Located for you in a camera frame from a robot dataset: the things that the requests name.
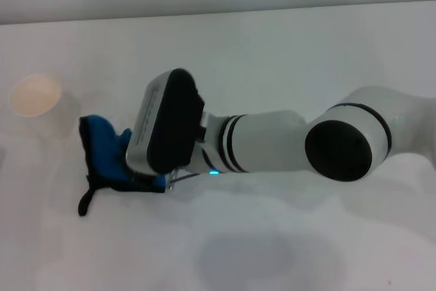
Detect grey wrist cable with connectors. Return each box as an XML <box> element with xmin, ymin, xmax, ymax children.
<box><xmin>166</xmin><ymin>167</ymin><xmax>206</xmax><ymax>192</ymax></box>

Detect blue rag with black trim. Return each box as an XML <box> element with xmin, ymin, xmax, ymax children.
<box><xmin>78</xmin><ymin>114</ymin><xmax>168</xmax><ymax>217</ymax></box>

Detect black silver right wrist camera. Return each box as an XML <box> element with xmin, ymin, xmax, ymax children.
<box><xmin>125</xmin><ymin>67</ymin><xmax>206</xmax><ymax>174</ymax></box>

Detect white paper cup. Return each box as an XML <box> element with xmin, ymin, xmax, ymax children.
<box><xmin>9</xmin><ymin>73</ymin><xmax>82</xmax><ymax>135</ymax></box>

